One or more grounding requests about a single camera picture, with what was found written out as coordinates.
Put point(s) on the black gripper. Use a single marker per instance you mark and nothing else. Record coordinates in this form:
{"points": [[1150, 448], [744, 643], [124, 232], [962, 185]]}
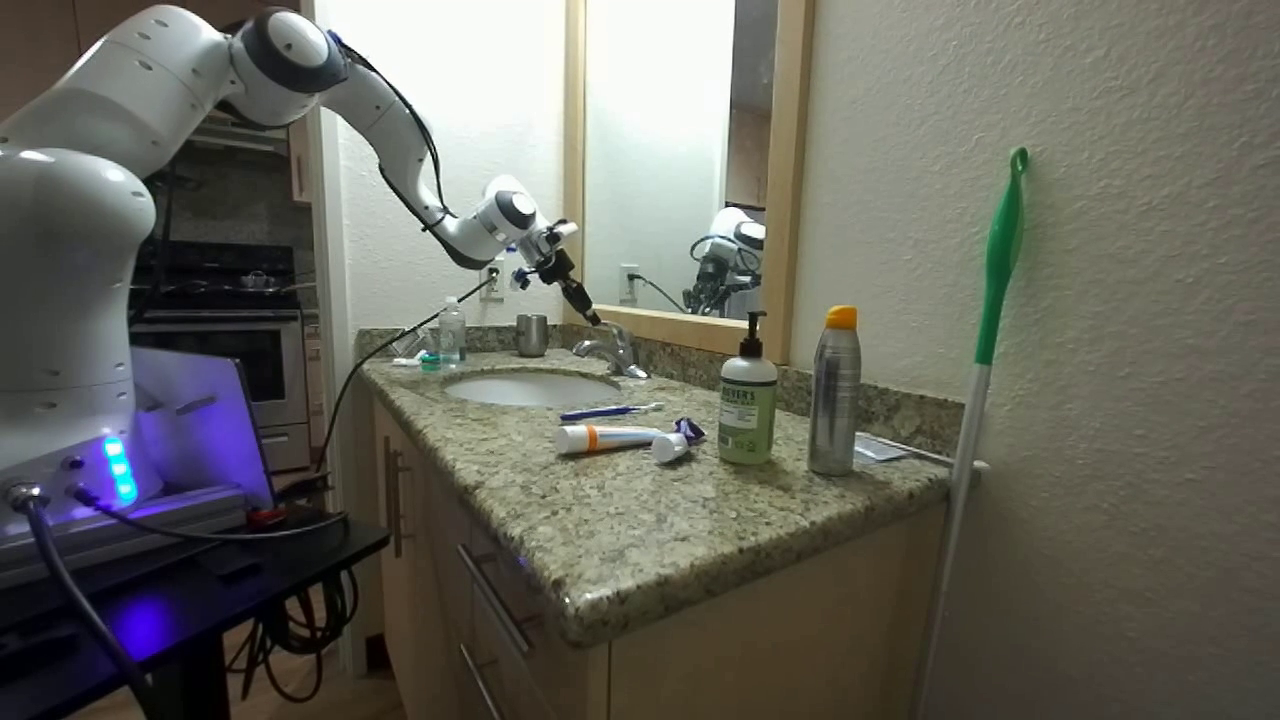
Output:
{"points": [[550, 257]]}

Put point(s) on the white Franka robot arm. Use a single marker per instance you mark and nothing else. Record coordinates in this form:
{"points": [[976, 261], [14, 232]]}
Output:
{"points": [[66, 266]]}

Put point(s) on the chrome faucet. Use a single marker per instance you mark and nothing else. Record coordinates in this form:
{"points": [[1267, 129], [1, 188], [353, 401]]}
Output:
{"points": [[619, 353]]}

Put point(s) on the open grey laptop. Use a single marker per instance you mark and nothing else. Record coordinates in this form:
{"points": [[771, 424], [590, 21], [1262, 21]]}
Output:
{"points": [[203, 423]]}

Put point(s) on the small metal cup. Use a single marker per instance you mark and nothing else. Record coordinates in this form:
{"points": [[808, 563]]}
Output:
{"points": [[533, 333]]}

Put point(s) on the white oval sink basin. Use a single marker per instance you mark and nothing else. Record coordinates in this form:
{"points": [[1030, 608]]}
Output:
{"points": [[529, 390]]}

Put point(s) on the blue toothbrush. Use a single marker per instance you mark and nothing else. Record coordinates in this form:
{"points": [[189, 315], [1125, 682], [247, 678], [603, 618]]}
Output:
{"points": [[592, 415]]}

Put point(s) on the small clear plastic bottle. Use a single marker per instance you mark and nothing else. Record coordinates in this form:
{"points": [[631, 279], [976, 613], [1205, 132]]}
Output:
{"points": [[453, 339]]}

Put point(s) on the white toothpaste tube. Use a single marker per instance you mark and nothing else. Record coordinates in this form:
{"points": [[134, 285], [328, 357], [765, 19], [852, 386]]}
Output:
{"points": [[612, 437]]}

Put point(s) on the small teal item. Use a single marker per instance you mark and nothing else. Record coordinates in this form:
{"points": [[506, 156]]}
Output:
{"points": [[431, 361]]}

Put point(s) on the blue white razor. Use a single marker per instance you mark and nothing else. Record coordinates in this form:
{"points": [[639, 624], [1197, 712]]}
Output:
{"points": [[676, 442]]}

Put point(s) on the green label soap pump bottle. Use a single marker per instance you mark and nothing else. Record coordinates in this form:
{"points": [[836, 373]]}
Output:
{"points": [[750, 404]]}

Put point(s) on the silver spray can orange cap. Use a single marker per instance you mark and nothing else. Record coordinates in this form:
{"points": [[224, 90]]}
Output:
{"points": [[833, 401]]}

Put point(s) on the flat white blue packet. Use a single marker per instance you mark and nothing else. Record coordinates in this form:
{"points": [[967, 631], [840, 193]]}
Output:
{"points": [[883, 448]]}

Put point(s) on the stainless steel oven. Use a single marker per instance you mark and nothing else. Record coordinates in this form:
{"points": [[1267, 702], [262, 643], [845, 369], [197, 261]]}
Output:
{"points": [[224, 346]]}

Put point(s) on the small red device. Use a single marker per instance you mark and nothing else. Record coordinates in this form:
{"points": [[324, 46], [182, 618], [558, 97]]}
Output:
{"points": [[278, 514]]}

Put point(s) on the dark range hood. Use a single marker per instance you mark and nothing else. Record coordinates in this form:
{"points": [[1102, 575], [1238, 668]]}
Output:
{"points": [[224, 185]]}

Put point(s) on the granite top vanity cabinet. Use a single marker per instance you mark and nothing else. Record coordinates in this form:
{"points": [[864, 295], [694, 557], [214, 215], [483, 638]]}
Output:
{"points": [[802, 624]]}

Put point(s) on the black robot table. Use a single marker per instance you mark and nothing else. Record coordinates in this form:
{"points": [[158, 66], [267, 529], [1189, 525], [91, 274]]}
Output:
{"points": [[203, 601]]}

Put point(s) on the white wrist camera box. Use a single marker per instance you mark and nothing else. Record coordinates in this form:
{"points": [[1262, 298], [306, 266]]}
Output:
{"points": [[563, 230]]}

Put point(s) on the white wall outlet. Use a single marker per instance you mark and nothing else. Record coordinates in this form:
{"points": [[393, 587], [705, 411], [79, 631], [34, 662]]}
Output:
{"points": [[494, 281]]}

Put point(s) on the wooden framed wall mirror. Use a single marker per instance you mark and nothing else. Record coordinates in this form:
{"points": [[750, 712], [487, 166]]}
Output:
{"points": [[662, 147]]}

